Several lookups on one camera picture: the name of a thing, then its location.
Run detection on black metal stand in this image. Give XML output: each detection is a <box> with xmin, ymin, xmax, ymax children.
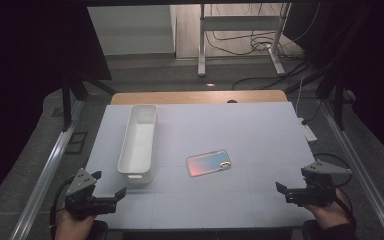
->
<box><xmin>60</xmin><ymin>71</ymin><xmax>116</xmax><ymax>133</ymax></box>
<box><xmin>314</xmin><ymin>66</ymin><xmax>349</xmax><ymax>132</ymax></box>

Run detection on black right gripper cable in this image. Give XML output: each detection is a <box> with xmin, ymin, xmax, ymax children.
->
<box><xmin>313</xmin><ymin>152</ymin><xmax>357</xmax><ymax>223</ymax></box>

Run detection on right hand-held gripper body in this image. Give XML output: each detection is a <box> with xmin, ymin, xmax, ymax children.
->
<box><xmin>285</xmin><ymin>159</ymin><xmax>353</xmax><ymax>207</ymax></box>

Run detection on aluminium frame rail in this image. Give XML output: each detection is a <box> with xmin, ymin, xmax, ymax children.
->
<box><xmin>9</xmin><ymin>99</ymin><xmax>85</xmax><ymax>240</ymax></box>
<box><xmin>319</xmin><ymin>99</ymin><xmax>384</xmax><ymax>240</ymax></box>

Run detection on wooden table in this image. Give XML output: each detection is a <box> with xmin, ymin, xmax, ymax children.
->
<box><xmin>109</xmin><ymin>89</ymin><xmax>288</xmax><ymax>106</ymax></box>

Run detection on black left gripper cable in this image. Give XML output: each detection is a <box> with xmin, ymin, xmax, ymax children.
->
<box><xmin>48</xmin><ymin>176</ymin><xmax>76</xmax><ymax>234</ymax></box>

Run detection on person's left hand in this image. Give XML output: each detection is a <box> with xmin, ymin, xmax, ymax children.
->
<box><xmin>54</xmin><ymin>211</ymin><xmax>96</xmax><ymax>240</ymax></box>

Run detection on black floor cables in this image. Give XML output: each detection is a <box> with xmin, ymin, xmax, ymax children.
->
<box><xmin>205</xmin><ymin>3</ymin><xmax>314</xmax><ymax>92</ymax></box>

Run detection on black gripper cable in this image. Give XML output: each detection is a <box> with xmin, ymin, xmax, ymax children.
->
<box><xmin>313</xmin><ymin>152</ymin><xmax>357</xmax><ymax>223</ymax></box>
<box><xmin>48</xmin><ymin>176</ymin><xmax>76</xmax><ymax>234</ymax></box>

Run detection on white plastic storage box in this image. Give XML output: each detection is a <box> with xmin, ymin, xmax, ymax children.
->
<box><xmin>117</xmin><ymin>104</ymin><xmax>158</xmax><ymax>185</ymax></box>

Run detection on white metal desk frame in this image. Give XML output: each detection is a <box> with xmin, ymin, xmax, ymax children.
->
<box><xmin>197</xmin><ymin>3</ymin><xmax>292</xmax><ymax>78</ymax></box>

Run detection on white power strip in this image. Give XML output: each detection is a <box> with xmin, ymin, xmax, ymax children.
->
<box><xmin>298</xmin><ymin>117</ymin><xmax>318</xmax><ymax>143</ymax></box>

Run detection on black curtain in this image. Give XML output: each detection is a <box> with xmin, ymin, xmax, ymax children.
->
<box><xmin>0</xmin><ymin>0</ymin><xmax>113</xmax><ymax>214</ymax></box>
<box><xmin>284</xmin><ymin>0</ymin><xmax>384</xmax><ymax>168</ymax></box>

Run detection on iridescent phone case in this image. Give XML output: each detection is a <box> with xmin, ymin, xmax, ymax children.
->
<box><xmin>185</xmin><ymin>149</ymin><xmax>232</xmax><ymax>178</ymax></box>

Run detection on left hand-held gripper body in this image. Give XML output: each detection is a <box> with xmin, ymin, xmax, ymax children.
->
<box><xmin>64</xmin><ymin>168</ymin><xmax>118</xmax><ymax>221</ymax></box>

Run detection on person's right hand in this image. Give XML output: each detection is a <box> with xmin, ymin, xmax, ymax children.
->
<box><xmin>304</xmin><ymin>188</ymin><xmax>351</xmax><ymax>230</ymax></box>

